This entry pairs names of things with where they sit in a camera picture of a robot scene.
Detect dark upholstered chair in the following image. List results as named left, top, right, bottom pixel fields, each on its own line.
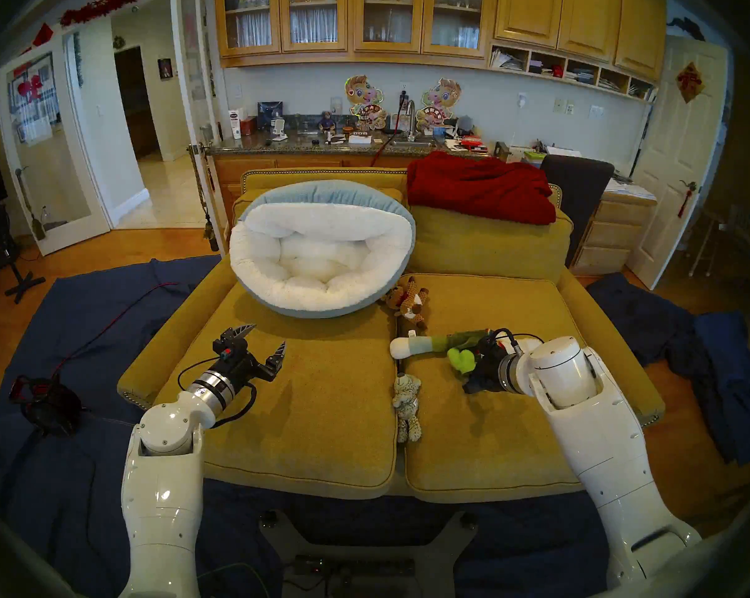
left=540, top=154, right=616, bottom=267

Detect black wall decoration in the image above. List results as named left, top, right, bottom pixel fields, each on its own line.
left=666, top=16, right=705, bottom=42

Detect white and blue dog bed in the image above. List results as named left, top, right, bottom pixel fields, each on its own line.
left=229, top=179, right=417, bottom=319

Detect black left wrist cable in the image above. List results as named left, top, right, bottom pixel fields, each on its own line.
left=177, top=356, right=258, bottom=429

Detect brown reindeer plush toy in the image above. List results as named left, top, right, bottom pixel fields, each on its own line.
left=381, top=275, right=430, bottom=333

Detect hanging door bell strap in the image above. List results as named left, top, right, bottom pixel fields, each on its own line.
left=187, top=143, right=221, bottom=253

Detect red blanket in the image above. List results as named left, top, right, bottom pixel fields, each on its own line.
left=406, top=151, right=557, bottom=225

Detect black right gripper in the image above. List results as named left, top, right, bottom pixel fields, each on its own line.
left=462, top=351, right=504, bottom=395

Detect blue floor cloth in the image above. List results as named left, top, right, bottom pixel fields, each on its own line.
left=0, top=254, right=618, bottom=598

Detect red floor cable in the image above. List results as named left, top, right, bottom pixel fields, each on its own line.
left=11, top=282, right=179, bottom=404

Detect stack of papers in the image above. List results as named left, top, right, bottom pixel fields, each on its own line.
left=604, top=176, right=659, bottom=202

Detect granite counter with wood base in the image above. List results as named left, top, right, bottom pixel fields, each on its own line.
left=207, top=130, right=494, bottom=230

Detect dark blue blanket heap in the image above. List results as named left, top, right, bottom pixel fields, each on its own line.
left=587, top=273, right=750, bottom=467

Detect yellow back cushion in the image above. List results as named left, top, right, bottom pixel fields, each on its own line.
left=409, top=204, right=573, bottom=284

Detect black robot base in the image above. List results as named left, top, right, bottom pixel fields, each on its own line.
left=260, top=510, right=478, bottom=598

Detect black and red cable reel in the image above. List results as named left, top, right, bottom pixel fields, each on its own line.
left=9, top=373, right=86, bottom=437

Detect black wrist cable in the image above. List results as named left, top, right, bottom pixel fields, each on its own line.
left=177, top=356, right=258, bottom=429
left=487, top=328, right=545, bottom=354

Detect green bottle plush toy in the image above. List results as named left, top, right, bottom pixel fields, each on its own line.
left=390, top=329, right=491, bottom=361

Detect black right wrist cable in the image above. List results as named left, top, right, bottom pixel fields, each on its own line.
left=487, top=328, right=545, bottom=354

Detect cartoon child wall decoration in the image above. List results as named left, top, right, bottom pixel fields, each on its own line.
left=344, top=75, right=387, bottom=130
left=415, top=78, right=463, bottom=130

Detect red diamond door ornament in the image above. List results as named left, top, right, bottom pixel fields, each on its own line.
left=675, top=61, right=705, bottom=103

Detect wooden wall cabinets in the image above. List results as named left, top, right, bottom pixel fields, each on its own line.
left=214, top=0, right=668, bottom=103

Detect long hanging shoehorn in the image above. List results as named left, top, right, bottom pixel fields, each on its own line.
left=15, top=167, right=47, bottom=241

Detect yellow sofa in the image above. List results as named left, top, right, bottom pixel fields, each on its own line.
left=116, top=167, right=666, bottom=504

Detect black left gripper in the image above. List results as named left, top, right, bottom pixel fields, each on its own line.
left=221, top=325, right=286, bottom=399

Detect white glass french door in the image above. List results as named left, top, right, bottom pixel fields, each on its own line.
left=0, top=33, right=111, bottom=256
left=171, top=0, right=229, bottom=255

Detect wooden drawer cabinet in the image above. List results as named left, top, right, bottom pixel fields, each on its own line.
left=568, top=192, right=659, bottom=277

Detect green cactus plush toy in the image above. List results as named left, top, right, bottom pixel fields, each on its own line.
left=446, top=348, right=479, bottom=376

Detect red tinsel garland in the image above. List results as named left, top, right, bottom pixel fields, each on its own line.
left=59, top=0, right=170, bottom=29

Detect white panel door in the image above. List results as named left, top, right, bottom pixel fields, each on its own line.
left=624, top=35, right=729, bottom=290

